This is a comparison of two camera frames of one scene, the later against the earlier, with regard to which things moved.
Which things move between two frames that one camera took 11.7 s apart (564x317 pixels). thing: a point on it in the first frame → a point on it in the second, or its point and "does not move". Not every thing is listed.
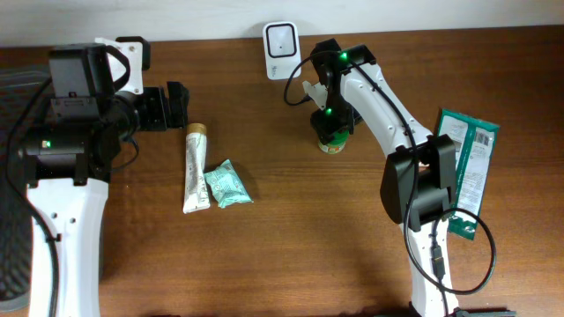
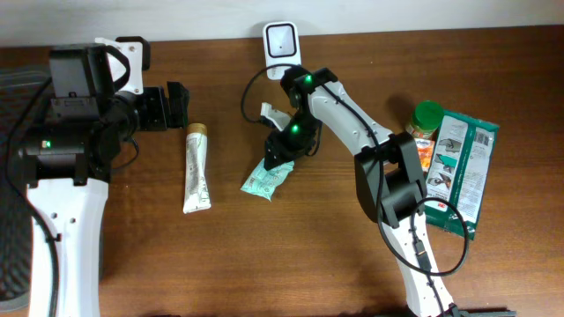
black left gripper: [179, 101] does not move
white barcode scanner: [283, 49] does not move
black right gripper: [330, 123] → [287, 143]
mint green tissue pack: [226, 186] → [262, 182]
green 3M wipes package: [474, 143] does not move
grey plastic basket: [18, 89] does not move
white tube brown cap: [196, 196] does not move
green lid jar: [335, 146] → [425, 120]
